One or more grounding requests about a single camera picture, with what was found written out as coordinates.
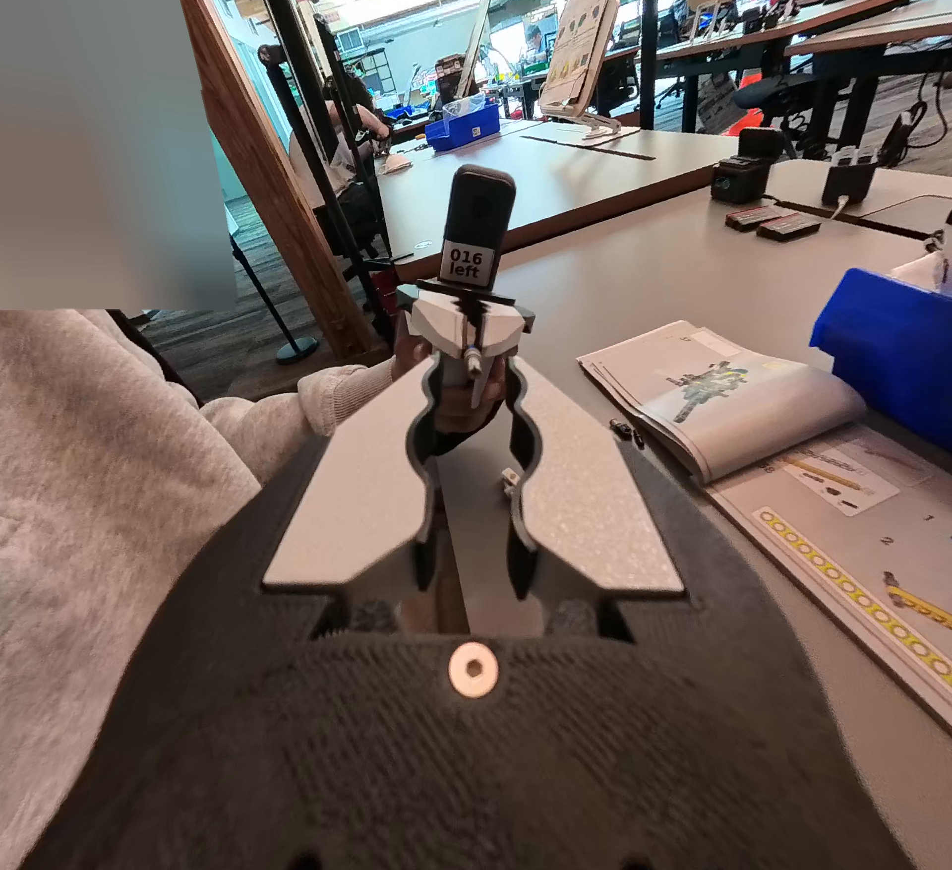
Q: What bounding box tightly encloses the brown wooden beam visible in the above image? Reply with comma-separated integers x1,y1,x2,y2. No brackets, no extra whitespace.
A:
162,0,389,359

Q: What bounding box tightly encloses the black metal pole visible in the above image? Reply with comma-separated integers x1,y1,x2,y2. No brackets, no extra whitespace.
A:
640,0,663,131
237,0,397,335

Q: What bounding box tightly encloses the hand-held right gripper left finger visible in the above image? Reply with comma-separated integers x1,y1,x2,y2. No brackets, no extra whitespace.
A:
262,357,447,599

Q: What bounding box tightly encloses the black charging dock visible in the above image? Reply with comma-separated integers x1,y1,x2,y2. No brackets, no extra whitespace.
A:
820,144,883,210

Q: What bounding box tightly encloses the black stanchion post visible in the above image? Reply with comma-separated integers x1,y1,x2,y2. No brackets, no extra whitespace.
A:
229,238,319,367

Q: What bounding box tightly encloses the person's left forearm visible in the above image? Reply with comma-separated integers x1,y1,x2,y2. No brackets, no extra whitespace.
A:
197,360,397,488

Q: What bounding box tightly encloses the white crumpled bag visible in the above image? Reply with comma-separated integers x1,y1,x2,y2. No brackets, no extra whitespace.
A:
889,251,952,291

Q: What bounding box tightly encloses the open lego instruction booklet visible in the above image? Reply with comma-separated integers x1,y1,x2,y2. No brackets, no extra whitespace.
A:
579,319,952,730

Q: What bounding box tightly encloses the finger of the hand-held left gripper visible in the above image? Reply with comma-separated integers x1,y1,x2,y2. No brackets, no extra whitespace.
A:
475,303,527,359
409,292,473,353

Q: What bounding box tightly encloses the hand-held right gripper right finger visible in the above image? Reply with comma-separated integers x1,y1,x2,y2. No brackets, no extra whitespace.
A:
504,355,687,602

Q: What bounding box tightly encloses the thin wooden stand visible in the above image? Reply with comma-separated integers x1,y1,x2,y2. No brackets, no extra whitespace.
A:
455,0,496,102

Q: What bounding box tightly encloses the large blue plastic bin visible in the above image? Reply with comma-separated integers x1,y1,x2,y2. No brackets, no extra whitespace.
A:
809,267,952,428

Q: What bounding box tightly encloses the wooden poster stand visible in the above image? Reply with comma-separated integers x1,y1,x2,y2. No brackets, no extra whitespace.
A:
538,0,644,142

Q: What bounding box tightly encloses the person's grey sweater torso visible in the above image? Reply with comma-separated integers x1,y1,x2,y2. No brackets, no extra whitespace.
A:
0,308,328,870

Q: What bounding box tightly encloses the blue bin with clear bag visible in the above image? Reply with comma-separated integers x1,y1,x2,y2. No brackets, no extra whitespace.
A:
425,102,501,154

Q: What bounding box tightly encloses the black-legged desk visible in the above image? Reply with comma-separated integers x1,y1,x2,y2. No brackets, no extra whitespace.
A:
654,0,952,157

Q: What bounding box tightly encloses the black charging case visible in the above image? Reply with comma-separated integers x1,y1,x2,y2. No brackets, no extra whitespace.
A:
710,128,783,203

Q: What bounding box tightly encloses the person's left hand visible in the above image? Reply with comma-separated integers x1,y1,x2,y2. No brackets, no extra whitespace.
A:
390,318,509,434

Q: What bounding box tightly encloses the black office chair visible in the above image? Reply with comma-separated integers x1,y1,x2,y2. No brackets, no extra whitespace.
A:
732,70,821,136

